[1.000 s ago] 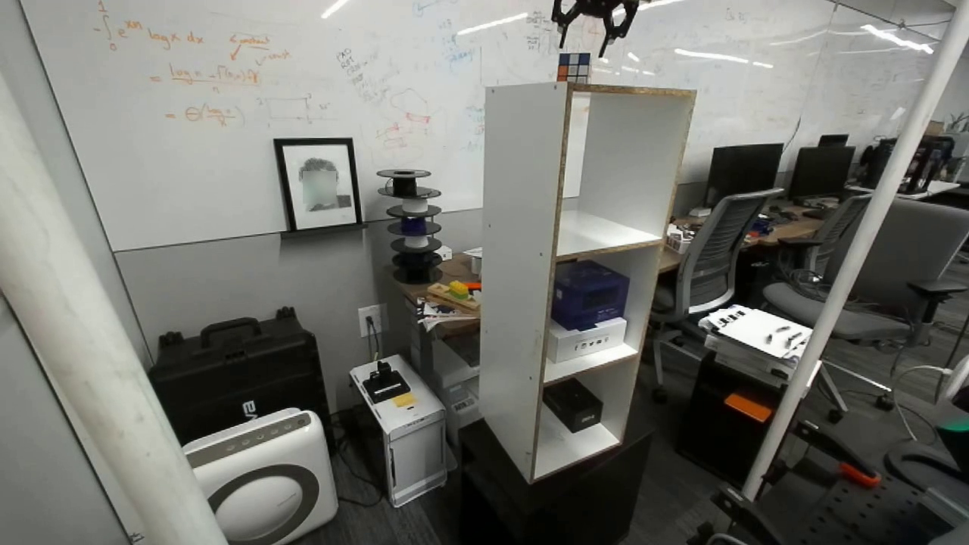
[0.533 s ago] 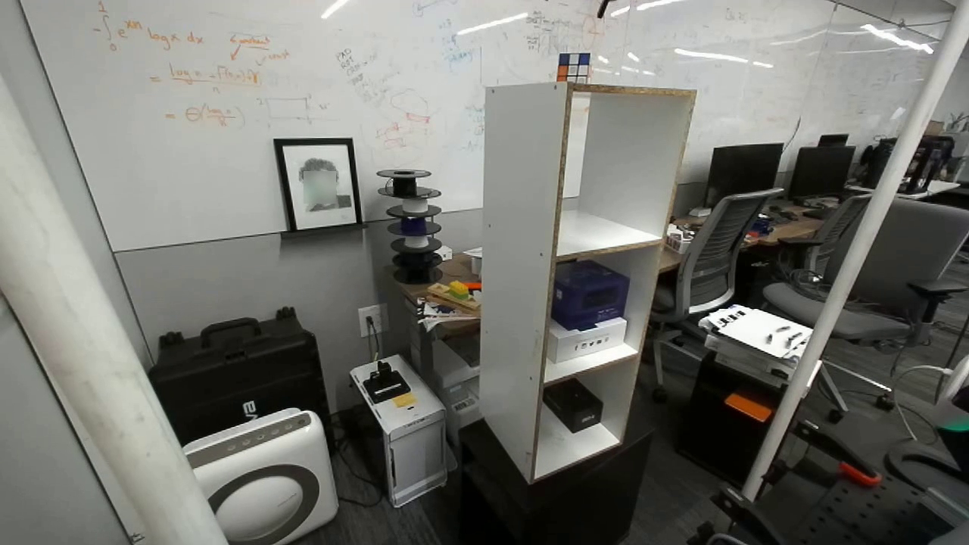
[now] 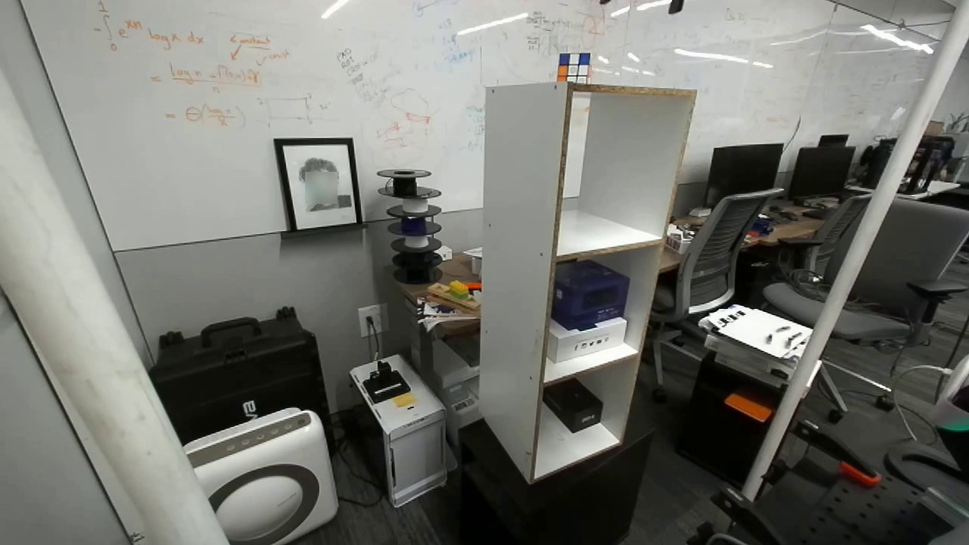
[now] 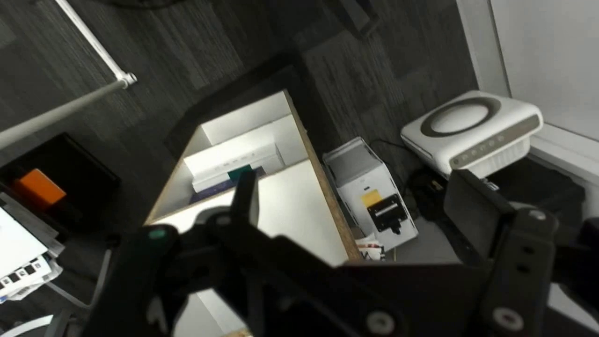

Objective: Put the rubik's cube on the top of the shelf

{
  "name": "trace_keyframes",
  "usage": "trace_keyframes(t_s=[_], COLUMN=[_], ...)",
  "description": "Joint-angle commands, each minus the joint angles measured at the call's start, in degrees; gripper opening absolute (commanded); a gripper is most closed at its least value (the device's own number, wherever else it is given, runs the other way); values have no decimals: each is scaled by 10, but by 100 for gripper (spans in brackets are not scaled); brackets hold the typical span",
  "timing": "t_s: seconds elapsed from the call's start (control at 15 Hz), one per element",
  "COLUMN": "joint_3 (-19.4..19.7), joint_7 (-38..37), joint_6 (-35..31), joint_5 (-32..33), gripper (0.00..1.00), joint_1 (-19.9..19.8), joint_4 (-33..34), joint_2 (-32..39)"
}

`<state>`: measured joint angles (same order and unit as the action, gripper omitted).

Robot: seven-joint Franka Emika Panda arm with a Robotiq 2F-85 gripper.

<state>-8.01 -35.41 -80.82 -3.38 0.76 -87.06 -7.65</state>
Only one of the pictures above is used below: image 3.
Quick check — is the stack of filament spools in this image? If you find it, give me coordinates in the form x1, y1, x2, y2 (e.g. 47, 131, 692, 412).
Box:
376, 167, 449, 289

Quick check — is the black crate with orange label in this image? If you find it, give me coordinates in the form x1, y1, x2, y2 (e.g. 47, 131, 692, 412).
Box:
674, 341, 824, 477

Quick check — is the cluttered small brown table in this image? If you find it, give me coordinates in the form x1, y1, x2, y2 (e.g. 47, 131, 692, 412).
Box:
386, 246, 487, 344

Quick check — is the white board with parts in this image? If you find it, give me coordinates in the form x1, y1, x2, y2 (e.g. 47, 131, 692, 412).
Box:
697, 304, 817, 366

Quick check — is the tall white wooden shelf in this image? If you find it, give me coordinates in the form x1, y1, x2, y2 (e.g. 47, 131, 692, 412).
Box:
476, 80, 701, 485

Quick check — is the thin white pole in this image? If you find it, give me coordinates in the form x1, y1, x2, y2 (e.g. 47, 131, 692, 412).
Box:
738, 0, 969, 505

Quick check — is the grey mesh office chair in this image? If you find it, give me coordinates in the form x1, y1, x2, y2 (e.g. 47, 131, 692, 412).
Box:
650, 186, 787, 390

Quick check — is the black device with stick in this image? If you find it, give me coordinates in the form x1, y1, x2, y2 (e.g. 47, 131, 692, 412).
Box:
362, 353, 416, 405

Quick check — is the white computer tower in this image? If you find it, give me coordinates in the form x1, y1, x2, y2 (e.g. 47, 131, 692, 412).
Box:
348, 352, 451, 511

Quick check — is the white round air purifier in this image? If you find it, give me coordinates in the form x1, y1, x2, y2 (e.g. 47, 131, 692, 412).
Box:
183, 402, 344, 545

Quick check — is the black framed portrait picture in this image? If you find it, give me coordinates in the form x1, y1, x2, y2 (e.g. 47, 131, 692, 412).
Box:
272, 136, 367, 240

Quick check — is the white flat box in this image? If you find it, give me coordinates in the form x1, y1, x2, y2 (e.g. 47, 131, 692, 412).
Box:
546, 311, 632, 366

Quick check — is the black hard carrying case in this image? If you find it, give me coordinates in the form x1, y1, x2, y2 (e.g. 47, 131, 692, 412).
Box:
150, 307, 335, 445

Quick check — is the small black box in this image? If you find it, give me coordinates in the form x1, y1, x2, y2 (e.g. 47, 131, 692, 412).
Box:
541, 374, 607, 435

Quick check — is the thick white pole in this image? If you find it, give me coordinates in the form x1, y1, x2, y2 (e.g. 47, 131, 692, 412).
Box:
0, 65, 235, 545

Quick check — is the white wall power outlet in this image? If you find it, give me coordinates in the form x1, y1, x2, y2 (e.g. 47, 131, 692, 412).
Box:
354, 304, 389, 338

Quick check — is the large grey office chair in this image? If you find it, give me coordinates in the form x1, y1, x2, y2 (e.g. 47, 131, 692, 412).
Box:
761, 192, 969, 428

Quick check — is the orange handled tool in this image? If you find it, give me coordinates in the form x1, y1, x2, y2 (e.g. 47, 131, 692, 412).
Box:
792, 416, 885, 494

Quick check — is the colourful rubik's cube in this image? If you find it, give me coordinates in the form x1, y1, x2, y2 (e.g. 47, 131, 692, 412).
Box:
553, 49, 598, 89

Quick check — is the wooden office desk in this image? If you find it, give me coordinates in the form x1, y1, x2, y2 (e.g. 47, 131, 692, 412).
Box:
658, 206, 830, 279

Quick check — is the blue plastic box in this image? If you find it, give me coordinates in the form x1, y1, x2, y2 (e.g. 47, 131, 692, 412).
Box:
553, 261, 632, 333

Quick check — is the black pedestal cabinet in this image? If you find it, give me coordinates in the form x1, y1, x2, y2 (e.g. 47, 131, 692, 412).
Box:
458, 416, 658, 545

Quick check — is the black computer monitor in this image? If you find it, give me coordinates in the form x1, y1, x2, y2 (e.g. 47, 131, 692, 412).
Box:
787, 141, 853, 203
703, 138, 787, 211

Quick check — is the yellow item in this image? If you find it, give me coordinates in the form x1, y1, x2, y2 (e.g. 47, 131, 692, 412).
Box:
427, 279, 486, 311

